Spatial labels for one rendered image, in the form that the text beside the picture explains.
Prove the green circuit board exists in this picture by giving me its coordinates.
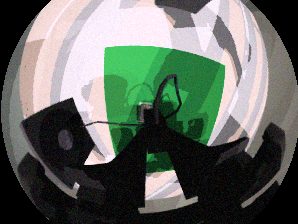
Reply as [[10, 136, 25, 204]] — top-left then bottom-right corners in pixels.
[[104, 45, 226, 173]]

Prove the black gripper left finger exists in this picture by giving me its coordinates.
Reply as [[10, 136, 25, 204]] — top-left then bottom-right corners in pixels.
[[64, 127, 146, 208]]

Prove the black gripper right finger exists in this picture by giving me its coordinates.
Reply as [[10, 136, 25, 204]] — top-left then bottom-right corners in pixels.
[[166, 127, 250, 200]]

